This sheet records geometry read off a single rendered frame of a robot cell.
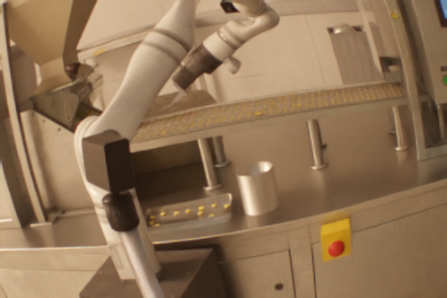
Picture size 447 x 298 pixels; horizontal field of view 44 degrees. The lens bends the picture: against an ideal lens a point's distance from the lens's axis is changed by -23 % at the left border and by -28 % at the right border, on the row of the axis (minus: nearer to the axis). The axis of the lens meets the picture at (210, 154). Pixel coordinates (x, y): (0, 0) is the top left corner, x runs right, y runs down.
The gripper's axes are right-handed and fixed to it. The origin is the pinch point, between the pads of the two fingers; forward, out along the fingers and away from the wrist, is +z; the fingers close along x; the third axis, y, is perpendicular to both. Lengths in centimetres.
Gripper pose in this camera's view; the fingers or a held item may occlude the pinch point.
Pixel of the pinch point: (169, 106)
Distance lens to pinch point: 173.0
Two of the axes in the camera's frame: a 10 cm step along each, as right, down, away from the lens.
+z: -7.0, 6.4, 3.2
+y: -7.0, -7.0, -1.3
